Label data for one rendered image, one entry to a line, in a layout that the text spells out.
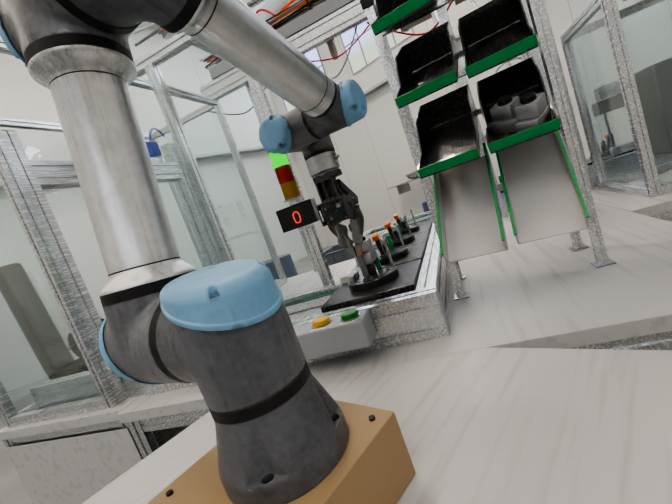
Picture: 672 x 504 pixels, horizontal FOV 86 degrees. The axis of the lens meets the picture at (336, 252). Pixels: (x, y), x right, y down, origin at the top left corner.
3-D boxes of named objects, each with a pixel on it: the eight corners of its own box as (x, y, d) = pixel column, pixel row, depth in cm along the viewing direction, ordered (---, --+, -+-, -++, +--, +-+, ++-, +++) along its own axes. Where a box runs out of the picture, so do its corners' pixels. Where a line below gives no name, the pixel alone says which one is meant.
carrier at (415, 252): (423, 263, 106) (410, 223, 105) (348, 284, 114) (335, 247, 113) (427, 246, 129) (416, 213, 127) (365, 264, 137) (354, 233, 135)
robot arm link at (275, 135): (290, 99, 67) (321, 102, 77) (249, 123, 74) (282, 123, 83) (304, 140, 69) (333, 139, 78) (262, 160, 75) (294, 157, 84)
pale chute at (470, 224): (509, 250, 76) (504, 239, 73) (447, 263, 82) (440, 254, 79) (489, 154, 91) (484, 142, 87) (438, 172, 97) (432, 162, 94)
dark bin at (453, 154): (481, 158, 75) (469, 126, 72) (420, 179, 82) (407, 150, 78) (477, 110, 96) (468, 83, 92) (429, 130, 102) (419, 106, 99)
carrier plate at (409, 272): (416, 292, 82) (413, 283, 82) (323, 315, 91) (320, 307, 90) (423, 265, 105) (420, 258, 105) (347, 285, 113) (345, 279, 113)
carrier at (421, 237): (427, 246, 129) (416, 213, 128) (365, 264, 137) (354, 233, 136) (430, 234, 152) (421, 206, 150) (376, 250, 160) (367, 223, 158)
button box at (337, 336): (371, 347, 74) (361, 319, 74) (284, 364, 82) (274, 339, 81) (377, 332, 81) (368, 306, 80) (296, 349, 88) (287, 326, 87)
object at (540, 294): (887, 295, 49) (883, 275, 49) (120, 424, 101) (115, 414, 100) (567, 200, 181) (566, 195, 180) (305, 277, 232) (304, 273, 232)
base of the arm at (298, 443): (267, 538, 32) (225, 443, 31) (205, 475, 44) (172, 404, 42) (374, 426, 42) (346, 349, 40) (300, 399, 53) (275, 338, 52)
